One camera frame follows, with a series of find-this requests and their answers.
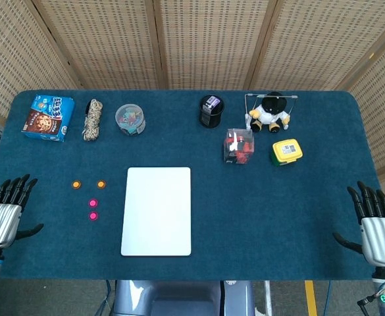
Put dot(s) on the pink disc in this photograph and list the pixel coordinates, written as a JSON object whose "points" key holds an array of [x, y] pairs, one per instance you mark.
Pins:
{"points": [[93, 202], [93, 216]]}

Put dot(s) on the green container yellow lid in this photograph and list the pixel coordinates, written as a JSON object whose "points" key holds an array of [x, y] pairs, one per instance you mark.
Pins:
{"points": [[286, 151]]}

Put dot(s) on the blue cookie box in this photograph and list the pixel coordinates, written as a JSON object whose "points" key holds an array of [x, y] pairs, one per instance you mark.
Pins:
{"points": [[45, 118]]}

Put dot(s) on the purple small box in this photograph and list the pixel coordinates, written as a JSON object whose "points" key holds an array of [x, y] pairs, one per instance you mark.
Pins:
{"points": [[212, 102]]}

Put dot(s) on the clear jar of binder clips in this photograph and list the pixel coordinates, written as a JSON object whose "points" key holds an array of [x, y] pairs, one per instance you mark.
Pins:
{"points": [[129, 120]]}

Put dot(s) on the woven folding screen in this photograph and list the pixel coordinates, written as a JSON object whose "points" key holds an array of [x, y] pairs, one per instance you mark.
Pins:
{"points": [[212, 42]]}

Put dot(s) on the white table leg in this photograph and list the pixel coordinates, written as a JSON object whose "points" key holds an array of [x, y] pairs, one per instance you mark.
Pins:
{"points": [[268, 296]]}

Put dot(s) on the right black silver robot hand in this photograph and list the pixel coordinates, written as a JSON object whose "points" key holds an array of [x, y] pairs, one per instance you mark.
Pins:
{"points": [[381, 240]]}

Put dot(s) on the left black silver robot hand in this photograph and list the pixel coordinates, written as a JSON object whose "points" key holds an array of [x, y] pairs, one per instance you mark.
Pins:
{"points": [[1, 224]]}

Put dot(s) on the clear box of red clips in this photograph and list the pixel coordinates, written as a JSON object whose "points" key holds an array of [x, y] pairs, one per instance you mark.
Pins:
{"points": [[239, 146]]}

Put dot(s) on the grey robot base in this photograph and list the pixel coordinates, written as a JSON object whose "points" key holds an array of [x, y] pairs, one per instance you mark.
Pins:
{"points": [[179, 299]]}

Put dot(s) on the orange disc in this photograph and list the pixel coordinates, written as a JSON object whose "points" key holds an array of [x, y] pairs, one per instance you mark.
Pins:
{"points": [[101, 184], [76, 184]]}

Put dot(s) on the blue felt table mat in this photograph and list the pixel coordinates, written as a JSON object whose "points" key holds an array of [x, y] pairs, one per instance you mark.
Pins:
{"points": [[277, 214]]}

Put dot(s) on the white magnetic board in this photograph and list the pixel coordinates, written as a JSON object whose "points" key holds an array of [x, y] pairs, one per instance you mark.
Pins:
{"points": [[156, 210]]}

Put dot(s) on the black mesh pen cup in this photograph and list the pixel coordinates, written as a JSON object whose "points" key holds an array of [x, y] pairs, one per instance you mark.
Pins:
{"points": [[208, 120]]}

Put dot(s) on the black white plush toy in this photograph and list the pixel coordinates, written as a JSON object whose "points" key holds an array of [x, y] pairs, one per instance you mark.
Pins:
{"points": [[272, 112]]}

